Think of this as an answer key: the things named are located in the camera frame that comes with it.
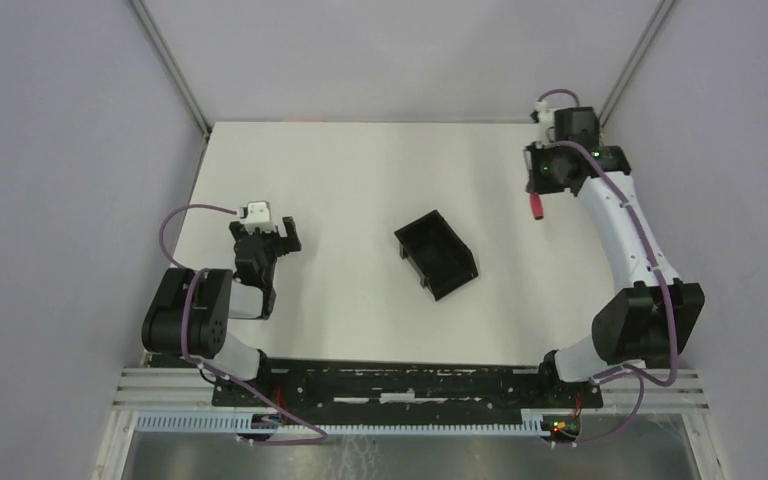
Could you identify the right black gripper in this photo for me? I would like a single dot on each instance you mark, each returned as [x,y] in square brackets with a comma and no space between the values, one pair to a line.
[536,184]

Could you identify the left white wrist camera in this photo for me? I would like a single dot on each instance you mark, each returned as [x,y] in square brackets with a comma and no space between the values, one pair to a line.
[257,212]

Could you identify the aluminium frame post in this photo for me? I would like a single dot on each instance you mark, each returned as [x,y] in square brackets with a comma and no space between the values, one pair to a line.
[165,56]
[639,53]

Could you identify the black plastic bin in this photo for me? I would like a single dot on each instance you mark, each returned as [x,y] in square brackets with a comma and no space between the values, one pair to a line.
[442,260]

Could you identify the aluminium frame post right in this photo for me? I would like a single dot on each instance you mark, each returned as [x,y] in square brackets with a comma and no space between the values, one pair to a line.
[639,53]

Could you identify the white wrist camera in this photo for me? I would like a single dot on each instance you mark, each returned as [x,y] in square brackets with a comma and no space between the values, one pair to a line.
[542,113]
[257,212]

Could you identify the aluminium rail front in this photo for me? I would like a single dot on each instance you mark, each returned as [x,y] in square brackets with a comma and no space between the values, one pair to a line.
[172,389]

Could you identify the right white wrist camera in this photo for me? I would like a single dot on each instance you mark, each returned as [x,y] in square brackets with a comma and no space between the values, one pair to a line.
[542,113]

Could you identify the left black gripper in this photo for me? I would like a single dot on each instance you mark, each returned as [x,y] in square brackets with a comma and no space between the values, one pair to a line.
[285,245]

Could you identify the aluminium frame post left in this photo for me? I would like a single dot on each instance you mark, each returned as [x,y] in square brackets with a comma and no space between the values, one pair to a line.
[165,56]

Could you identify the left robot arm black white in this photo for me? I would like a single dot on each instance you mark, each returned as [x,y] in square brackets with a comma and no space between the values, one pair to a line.
[189,315]

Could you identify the red black screwdriver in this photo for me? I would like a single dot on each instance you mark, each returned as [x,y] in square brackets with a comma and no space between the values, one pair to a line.
[536,206]

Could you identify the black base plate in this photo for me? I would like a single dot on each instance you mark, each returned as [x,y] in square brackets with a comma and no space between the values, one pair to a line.
[307,382]

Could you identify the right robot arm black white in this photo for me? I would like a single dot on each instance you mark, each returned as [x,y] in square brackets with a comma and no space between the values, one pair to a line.
[580,362]

